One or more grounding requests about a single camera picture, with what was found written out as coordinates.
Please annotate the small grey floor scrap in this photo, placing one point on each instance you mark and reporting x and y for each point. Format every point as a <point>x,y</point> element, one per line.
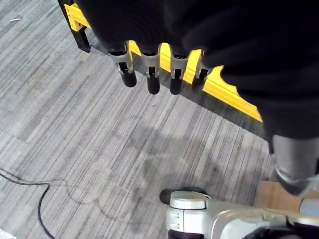
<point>15,19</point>

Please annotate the silver robot leg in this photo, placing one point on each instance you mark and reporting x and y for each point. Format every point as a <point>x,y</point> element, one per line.
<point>224,219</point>

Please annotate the yellow and black shelf rack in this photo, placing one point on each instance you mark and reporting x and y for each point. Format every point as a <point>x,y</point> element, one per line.
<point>219,87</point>

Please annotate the brown cardboard box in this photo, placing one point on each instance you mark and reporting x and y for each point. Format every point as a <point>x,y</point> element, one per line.
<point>274,196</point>

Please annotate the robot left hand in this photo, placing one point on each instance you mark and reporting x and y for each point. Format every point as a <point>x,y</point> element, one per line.
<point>224,37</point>

